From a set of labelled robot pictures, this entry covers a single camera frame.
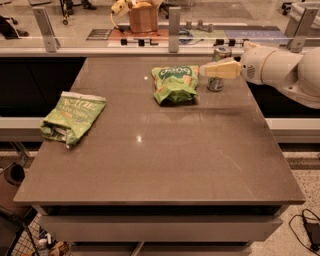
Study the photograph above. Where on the green jalapeno chip bag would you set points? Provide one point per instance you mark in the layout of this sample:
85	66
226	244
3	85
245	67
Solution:
72	117

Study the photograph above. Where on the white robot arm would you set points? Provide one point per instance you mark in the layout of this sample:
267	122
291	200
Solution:
295	75

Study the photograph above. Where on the middle metal glass bracket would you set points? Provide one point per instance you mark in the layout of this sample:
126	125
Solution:
174	26

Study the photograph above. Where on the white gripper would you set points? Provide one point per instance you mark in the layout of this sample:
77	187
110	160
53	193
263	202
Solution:
254	65

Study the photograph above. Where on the black power adapter with cable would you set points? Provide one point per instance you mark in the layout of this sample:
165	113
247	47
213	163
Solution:
311	224

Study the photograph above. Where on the green snack bag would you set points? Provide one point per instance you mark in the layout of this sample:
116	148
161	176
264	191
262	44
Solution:
175	83

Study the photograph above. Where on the right metal glass bracket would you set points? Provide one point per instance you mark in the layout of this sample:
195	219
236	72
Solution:
299	36

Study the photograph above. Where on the left metal glass bracket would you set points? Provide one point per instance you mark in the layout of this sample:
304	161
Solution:
51	42

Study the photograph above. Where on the metal glass bracket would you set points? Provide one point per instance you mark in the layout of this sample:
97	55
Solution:
174	26
51	42
299	36

